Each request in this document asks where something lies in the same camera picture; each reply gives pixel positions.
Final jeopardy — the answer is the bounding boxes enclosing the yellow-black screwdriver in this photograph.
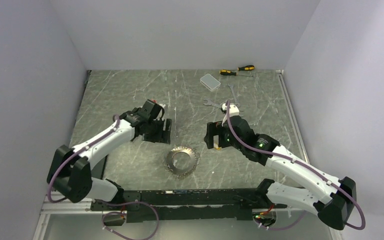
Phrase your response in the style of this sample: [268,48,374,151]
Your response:
[236,65,255,72]
[219,69,253,77]

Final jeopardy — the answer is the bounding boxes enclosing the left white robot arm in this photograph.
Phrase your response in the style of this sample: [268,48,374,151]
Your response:
[46,99,172,210]

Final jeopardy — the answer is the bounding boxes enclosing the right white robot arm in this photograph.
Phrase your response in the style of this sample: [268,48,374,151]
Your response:
[204,115,357,230]

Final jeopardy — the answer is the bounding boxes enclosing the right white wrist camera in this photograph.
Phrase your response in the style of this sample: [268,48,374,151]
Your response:
[225,103,240,117]

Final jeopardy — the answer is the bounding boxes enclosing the silver toothed key organizer ring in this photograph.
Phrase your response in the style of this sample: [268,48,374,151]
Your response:
[164,146,201,180]

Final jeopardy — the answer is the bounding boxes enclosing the small silver open-end wrench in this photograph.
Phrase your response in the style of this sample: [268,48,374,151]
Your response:
[227,83,241,108]

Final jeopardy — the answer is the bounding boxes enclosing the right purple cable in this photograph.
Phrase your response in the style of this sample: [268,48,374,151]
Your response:
[224,100,367,231]

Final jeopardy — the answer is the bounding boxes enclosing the large silver open-end wrench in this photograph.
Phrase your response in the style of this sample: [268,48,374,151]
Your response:
[203,98,223,109]

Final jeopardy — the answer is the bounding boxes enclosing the white rectangular network switch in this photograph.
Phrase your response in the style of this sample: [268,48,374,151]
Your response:
[200,73,221,92]

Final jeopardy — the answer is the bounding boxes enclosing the far yellow-black screwdriver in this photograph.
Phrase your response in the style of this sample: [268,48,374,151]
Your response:
[236,65,255,72]

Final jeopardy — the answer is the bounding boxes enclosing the near yellow-black screwdriver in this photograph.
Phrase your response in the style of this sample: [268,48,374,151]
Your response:
[219,69,253,77]

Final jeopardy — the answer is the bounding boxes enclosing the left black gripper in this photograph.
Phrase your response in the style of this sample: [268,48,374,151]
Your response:
[142,117,172,144]

